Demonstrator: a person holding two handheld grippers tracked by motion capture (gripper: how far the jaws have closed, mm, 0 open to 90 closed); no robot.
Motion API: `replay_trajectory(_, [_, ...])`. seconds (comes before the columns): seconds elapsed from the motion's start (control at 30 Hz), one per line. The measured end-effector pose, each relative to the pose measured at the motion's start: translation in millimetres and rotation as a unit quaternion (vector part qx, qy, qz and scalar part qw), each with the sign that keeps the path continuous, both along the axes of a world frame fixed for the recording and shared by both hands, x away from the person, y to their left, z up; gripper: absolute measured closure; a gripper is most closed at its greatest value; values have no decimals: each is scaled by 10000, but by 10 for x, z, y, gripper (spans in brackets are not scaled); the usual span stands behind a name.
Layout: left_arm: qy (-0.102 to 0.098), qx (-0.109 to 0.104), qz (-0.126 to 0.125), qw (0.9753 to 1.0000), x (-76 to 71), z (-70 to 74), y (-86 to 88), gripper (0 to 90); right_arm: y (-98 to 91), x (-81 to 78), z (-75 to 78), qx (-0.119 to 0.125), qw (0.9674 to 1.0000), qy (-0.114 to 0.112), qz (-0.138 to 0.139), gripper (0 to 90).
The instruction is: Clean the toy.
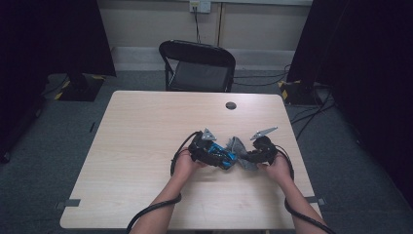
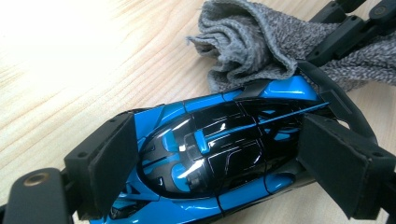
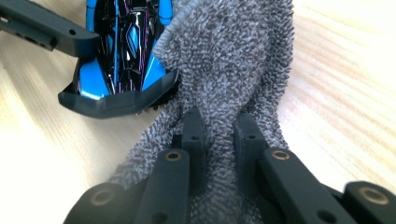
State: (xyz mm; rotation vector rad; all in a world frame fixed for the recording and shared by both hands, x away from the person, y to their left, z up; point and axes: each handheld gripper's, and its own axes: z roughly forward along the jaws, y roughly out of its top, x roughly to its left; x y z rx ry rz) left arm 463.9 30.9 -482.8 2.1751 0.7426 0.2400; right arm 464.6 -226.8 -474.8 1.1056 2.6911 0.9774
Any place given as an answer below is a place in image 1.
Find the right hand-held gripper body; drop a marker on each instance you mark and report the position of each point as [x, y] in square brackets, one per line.
[264, 151]

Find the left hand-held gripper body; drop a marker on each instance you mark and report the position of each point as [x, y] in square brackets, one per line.
[201, 151]

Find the blue toy car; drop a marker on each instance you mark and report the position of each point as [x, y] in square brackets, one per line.
[224, 154]

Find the grey cloth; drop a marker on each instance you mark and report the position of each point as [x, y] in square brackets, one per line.
[238, 146]

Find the person's left hand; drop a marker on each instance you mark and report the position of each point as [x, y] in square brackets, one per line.
[186, 164]

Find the person's right hand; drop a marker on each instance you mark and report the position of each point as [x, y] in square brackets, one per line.
[277, 169]

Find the black stand base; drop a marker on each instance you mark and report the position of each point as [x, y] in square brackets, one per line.
[81, 89]
[298, 92]

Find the grey tape piece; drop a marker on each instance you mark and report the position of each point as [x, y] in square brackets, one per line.
[314, 200]
[68, 203]

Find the black folding chair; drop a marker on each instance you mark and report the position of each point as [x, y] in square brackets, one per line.
[198, 53]

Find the small black floor strip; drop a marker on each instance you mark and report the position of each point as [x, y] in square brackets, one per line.
[92, 126]

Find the dark curtain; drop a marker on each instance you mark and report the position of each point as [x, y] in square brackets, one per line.
[367, 65]
[48, 39]

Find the thin wall conduit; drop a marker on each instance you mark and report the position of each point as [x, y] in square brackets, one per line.
[221, 22]

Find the white wall socket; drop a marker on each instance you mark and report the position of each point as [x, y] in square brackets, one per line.
[204, 6]

